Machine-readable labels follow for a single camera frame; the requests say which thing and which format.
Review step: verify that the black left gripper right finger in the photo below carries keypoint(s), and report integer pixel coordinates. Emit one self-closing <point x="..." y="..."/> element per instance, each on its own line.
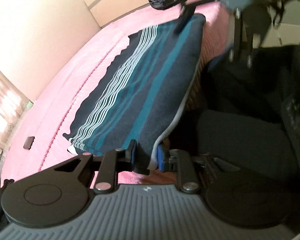
<point x="233" y="193"/>

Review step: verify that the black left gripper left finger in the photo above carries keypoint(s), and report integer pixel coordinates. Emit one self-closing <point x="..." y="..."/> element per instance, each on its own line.
<point x="62" y="192"/>

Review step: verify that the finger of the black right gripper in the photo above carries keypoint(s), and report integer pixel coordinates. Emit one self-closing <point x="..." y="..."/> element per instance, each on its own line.
<point x="186" y="13"/>

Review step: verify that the navy teal striped shirt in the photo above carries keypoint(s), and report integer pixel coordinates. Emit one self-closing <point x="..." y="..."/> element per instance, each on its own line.
<point x="143" y="93"/>

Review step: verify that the pink ribbed bed blanket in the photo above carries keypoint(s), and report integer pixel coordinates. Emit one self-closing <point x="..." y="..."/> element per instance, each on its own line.
<point x="52" y="113"/>

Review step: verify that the small black object on bed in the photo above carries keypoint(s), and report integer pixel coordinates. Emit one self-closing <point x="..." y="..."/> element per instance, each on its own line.
<point x="28" y="143"/>

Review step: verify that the beige headboard with grey stripe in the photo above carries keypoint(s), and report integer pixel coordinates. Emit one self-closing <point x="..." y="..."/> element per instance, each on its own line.
<point x="110" y="7"/>

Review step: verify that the pink curtain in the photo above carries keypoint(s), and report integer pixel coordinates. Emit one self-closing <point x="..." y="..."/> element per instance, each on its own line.
<point x="12" y="105"/>

